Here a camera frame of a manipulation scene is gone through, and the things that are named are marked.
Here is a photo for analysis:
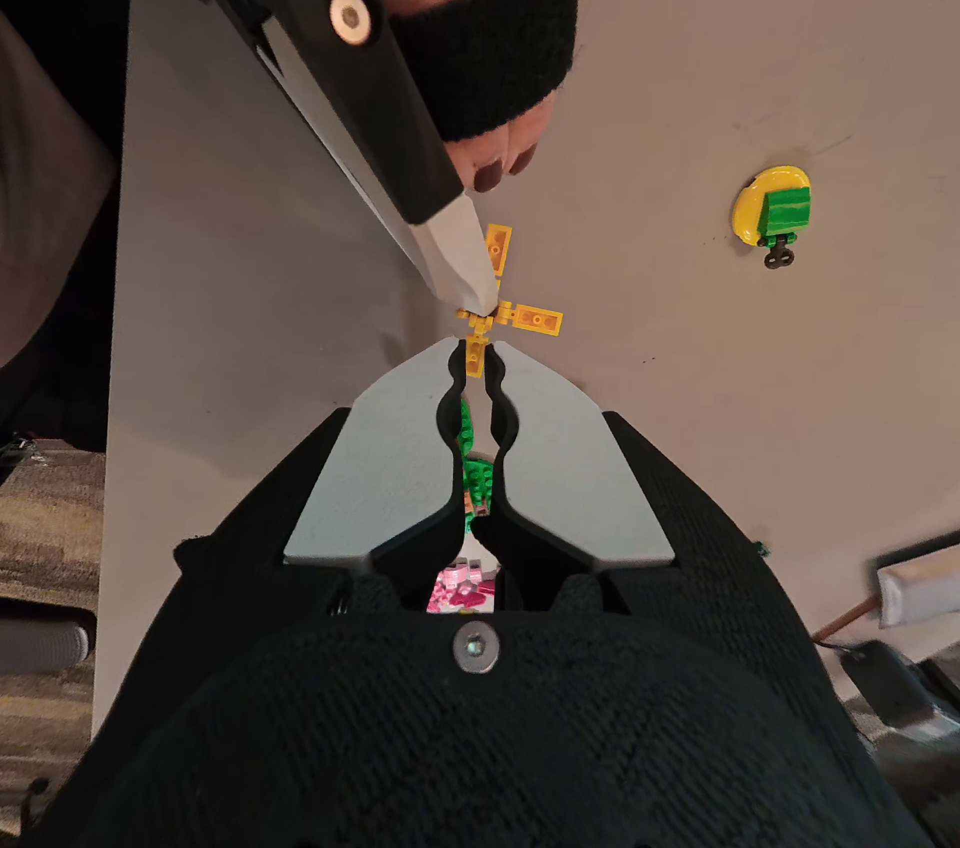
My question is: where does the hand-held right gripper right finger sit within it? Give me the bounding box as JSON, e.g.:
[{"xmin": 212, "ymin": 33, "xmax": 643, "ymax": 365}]
[{"xmin": 472, "ymin": 339, "xmax": 676, "ymax": 594}]

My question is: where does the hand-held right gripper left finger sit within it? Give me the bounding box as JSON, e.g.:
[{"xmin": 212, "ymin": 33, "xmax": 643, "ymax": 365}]
[{"xmin": 282, "ymin": 336, "xmax": 468, "ymax": 594}]

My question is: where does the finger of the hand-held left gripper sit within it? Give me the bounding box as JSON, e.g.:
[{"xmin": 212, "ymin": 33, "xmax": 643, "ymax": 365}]
[{"xmin": 255, "ymin": 21, "xmax": 502, "ymax": 318}]

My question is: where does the yellow brick assembly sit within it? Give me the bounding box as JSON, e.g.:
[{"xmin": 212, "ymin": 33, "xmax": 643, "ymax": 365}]
[{"xmin": 456, "ymin": 223, "xmax": 564, "ymax": 380}]

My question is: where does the grey desk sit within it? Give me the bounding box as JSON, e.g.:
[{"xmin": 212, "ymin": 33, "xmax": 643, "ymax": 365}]
[{"xmin": 90, "ymin": 0, "xmax": 960, "ymax": 740}]

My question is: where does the green and pink brick build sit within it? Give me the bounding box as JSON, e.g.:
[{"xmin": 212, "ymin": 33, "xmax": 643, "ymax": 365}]
[{"xmin": 427, "ymin": 398, "xmax": 502, "ymax": 615}]

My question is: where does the yellow shell with green brick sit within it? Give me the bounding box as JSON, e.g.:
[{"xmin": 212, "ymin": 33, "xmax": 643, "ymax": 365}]
[{"xmin": 730, "ymin": 165, "xmax": 813, "ymax": 271}]

